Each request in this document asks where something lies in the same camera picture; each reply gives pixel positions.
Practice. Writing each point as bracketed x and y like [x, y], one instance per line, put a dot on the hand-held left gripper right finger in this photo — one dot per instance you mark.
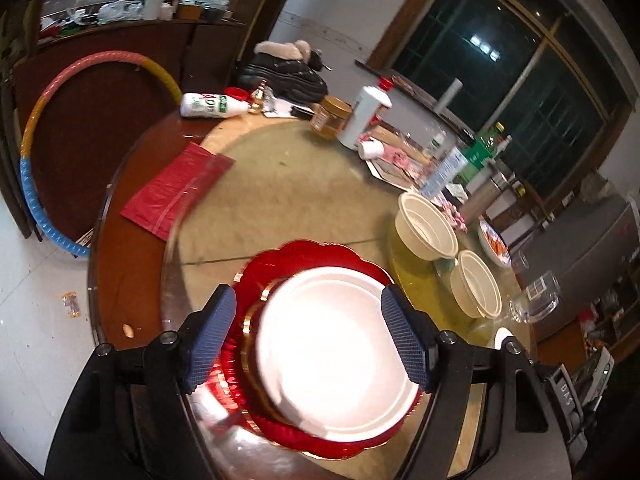
[405, 340]

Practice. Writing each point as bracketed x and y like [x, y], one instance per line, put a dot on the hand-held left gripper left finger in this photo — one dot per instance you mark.
[210, 340]

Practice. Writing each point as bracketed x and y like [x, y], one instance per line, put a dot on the white foam bowl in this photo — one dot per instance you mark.
[340, 350]
[502, 337]

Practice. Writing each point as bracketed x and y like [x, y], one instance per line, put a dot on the cream plastic bowl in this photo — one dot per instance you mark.
[475, 285]
[425, 220]

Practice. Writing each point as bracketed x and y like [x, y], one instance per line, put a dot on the red plate with round sticker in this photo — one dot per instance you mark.
[300, 257]

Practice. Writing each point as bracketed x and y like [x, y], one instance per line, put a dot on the gold glitter turntable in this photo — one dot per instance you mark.
[415, 285]

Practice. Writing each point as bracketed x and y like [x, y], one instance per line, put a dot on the small food scrap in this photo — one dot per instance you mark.
[129, 330]

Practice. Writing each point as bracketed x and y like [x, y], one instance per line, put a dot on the clear drinking glass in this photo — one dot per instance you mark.
[535, 300]

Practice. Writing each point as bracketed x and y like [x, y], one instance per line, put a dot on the blue patterned plate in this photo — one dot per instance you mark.
[501, 259]

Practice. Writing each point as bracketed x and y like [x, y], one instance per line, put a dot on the orange fried food pieces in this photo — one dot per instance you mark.
[492, 242]

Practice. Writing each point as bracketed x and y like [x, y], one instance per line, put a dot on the small clear glass cup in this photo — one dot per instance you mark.
[520, 260]

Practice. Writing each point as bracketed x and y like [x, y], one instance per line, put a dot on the crumpled wrapper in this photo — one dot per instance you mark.
[71, 305]

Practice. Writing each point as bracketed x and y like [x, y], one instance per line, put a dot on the red plastic bag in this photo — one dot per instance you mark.
[170, 190]

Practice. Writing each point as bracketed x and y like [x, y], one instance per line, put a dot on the stainless steel thermos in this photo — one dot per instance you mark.
[482, 195]

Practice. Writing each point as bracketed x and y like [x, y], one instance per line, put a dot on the pink raw meat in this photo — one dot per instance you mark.
[400, 160]

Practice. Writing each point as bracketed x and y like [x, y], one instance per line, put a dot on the dark wooden chair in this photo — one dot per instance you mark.
[537, 205]

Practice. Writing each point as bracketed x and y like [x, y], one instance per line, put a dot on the small white and red cup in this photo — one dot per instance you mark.
[371, 149]

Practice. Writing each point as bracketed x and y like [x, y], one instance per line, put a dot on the large green plastic bottle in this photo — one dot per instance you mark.
[477, 157]

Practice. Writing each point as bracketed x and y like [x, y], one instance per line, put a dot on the wooden cutting board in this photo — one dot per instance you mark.
[400, 139]

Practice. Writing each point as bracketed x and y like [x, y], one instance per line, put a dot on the white liquor bottle red cap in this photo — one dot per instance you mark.
[362, 115]

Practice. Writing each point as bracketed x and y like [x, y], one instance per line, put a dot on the peanut butter jar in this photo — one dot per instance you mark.
[330, 117]

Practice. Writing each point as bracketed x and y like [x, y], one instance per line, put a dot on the white milk bottle green cap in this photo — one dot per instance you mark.
[205, 105]

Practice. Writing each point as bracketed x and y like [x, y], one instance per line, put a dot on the small red object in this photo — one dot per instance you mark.
[239, 93]

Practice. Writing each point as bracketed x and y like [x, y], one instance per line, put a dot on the white paper roll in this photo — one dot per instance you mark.
[448, 95]

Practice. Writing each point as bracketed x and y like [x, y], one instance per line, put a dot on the dark jacket with fur collar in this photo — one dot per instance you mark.
[280, 75]

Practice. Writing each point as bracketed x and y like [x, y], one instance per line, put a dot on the dark wooden sideboard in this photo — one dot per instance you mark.
[100, 85]

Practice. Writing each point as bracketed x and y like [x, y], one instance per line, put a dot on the multicoloured hula hoop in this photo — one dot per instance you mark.
[30, 125]

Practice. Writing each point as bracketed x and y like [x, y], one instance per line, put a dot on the small brown bottle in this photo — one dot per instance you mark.
[175, 5]

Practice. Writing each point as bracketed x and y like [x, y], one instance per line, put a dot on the dark window with wooden frame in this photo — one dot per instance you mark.
[475, 60]

